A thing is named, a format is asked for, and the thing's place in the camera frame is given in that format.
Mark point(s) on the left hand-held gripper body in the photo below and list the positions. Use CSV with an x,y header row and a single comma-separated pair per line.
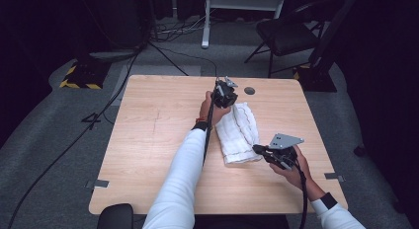
x,y
226,94

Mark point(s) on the black wristband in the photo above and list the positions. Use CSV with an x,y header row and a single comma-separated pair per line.
x,y
200,125
328,201

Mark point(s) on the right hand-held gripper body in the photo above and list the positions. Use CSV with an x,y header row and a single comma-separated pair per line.
x,y
280,150

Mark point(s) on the black slanted stand pole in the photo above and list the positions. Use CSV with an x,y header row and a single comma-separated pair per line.
x,y
332,28

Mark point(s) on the grey tape piece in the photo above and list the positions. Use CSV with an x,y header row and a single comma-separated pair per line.
x,y
333,176
98,183

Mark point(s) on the white metal stand frame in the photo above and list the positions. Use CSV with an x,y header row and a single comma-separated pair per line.
x,y
227,2

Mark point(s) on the dark round table grommet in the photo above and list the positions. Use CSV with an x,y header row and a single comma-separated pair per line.
x,y
249,90

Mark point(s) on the white towel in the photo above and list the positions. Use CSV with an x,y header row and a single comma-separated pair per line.
x,y
238,133

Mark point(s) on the black tape floor mark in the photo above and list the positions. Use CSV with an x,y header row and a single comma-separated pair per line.
x,y
92,119

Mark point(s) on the person's right hand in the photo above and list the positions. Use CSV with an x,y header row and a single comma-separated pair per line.
x,y
293,174

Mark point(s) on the person's left hand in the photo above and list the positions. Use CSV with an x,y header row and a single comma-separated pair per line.
x,y
210,110

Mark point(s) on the black folding chair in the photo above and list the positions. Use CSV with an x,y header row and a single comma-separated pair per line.
x,y
283,35

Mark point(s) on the black office chair backrest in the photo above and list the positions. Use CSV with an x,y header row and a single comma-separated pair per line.
x,y
115,217

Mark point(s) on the black yellow striped stand base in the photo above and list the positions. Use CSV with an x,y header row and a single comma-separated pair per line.
x,y
84,76
316,81

